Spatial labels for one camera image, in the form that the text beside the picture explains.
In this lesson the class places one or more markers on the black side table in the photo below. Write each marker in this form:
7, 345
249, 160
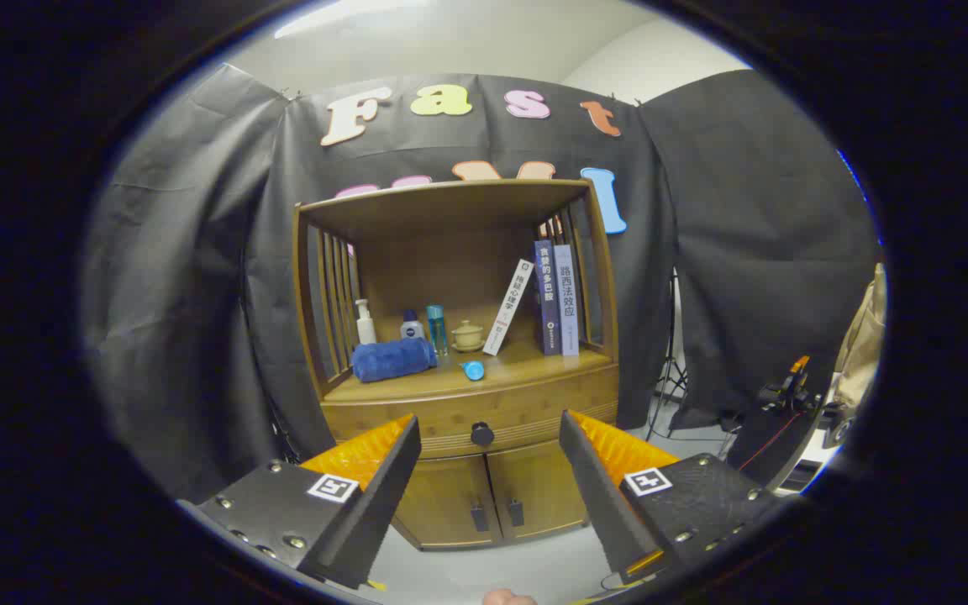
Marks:
774, 449

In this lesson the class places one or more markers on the black backdrop cloth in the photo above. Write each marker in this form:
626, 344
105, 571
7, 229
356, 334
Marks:
198, 252

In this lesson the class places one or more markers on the wooden cabinet door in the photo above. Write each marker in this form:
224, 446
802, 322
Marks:
539, 487
450, 496

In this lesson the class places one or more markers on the beige lidded teacup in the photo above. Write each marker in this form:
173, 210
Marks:
467, 336

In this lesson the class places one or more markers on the dark blue book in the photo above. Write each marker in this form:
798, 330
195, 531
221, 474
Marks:
546, 294

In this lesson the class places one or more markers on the beige bag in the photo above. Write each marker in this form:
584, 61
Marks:
862, 344

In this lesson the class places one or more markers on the wooden drawer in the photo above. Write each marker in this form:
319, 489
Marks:
518, 407

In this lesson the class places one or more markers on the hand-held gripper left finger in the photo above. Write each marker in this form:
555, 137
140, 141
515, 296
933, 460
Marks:
383, 496

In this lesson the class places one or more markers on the white pump bottle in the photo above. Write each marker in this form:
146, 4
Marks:
365, 326

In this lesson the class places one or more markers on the white bottle with blue cap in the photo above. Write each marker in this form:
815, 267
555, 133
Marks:
411, 328

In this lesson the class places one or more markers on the wooden cabinet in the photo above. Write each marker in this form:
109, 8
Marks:
450, 269

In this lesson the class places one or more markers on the black light stand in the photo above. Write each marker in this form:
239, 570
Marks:
669, 378

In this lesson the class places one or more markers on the clear blue bottle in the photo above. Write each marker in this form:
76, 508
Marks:
436, 329

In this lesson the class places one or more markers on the black drawer knob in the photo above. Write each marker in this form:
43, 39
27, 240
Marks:
481, 434

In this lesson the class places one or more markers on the rolled blue towel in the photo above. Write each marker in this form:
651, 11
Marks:
391, 360

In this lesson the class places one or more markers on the black and orange device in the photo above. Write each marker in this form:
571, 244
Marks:
786, 392

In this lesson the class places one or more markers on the lavender book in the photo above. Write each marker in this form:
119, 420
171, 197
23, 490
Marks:
566, 298

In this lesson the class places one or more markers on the light blue cosmetic tube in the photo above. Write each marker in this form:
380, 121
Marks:
473, 370

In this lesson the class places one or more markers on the white book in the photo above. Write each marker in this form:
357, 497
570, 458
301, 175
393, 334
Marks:
507, 307

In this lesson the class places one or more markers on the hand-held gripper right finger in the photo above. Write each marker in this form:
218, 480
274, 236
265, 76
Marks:
597, 496

